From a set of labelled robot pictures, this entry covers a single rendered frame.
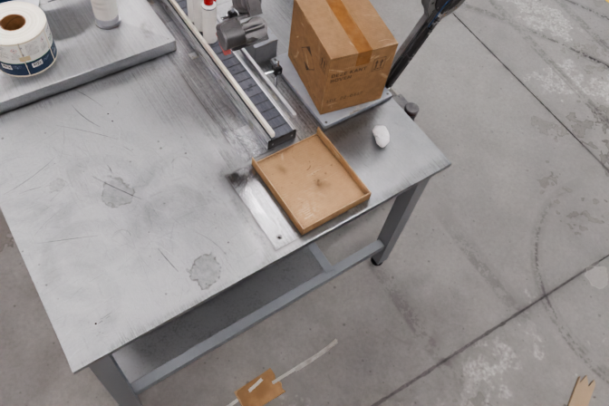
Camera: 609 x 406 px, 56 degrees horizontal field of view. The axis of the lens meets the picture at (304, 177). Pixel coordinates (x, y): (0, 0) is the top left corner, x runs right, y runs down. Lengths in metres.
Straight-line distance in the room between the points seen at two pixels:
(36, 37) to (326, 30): 0.92
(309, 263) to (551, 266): 1.21
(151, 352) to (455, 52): 2.45
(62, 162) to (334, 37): 0.94
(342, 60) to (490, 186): 1.49
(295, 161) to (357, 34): 0.45
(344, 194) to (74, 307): 0.85
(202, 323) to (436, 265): 1.12
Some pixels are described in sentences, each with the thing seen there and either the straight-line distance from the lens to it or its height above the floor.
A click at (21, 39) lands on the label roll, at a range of 2.04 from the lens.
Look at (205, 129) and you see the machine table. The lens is 1.95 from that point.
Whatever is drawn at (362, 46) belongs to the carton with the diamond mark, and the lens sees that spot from 1.84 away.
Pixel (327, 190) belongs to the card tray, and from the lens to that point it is 1.82.
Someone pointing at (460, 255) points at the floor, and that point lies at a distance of 2.82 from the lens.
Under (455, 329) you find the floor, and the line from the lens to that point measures 2.66.
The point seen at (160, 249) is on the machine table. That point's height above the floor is 0.83.
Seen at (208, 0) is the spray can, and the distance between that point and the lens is 2.02.
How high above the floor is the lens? 2.37
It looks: 56 degrees down
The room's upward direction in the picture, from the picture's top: 11 degrees clockwise
